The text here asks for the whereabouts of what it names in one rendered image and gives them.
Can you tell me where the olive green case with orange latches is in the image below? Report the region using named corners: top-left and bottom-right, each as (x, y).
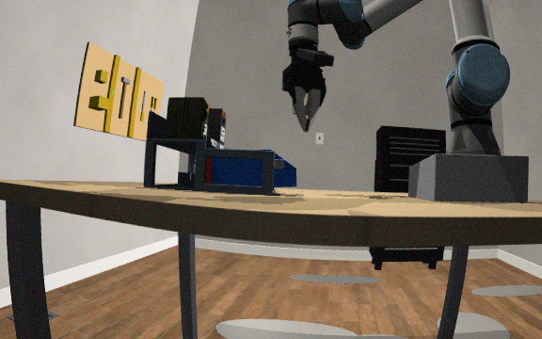
top-left (165, 97), bottom-right (209, 139)

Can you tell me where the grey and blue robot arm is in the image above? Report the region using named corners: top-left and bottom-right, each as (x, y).
top-left (286, 0), bottom-right (510, 155)

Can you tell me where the blue bin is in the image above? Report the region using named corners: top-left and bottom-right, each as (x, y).
top-left (212, 157), bottom-right (296, 187)

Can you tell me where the grey metal shelf rack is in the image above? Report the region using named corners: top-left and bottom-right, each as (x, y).
top-left (144, 111), bottom-right (284, 196)

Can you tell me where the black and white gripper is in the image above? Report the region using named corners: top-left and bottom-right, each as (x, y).
top-left (282, 39), bottom-right (327, 132)

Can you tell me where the dark grey case with orange latches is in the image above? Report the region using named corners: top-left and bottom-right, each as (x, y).
top-left (207, 108), bottom-right (226, 145)

